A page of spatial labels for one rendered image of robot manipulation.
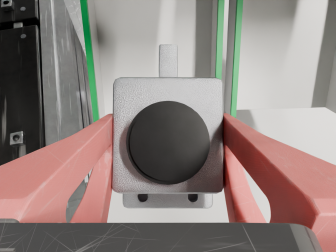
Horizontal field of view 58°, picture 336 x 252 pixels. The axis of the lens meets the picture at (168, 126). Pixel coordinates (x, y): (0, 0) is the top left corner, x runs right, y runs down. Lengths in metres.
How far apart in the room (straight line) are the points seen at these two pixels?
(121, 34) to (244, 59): 0.14
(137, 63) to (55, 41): 0.20
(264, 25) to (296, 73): 0.07
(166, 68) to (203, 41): 0.19
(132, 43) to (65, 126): 0.15
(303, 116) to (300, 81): 0.17
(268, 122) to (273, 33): 0.20
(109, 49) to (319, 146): 0.37
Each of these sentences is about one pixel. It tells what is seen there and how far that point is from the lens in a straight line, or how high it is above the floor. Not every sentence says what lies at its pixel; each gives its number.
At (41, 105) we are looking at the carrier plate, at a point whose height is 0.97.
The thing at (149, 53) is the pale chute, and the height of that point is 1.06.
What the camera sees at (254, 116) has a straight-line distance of 0.54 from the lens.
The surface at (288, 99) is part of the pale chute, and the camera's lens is 0.40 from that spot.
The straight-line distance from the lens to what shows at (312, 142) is 0.55.
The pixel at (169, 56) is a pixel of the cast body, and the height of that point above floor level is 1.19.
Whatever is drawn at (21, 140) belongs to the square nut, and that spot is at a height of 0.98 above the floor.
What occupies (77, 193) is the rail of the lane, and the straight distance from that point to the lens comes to 0.39.
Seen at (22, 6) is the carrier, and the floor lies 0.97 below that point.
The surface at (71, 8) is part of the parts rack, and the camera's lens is 0.38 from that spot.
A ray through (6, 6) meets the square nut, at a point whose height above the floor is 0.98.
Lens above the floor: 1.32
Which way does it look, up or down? 66 degrees down
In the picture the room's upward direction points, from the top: straight up
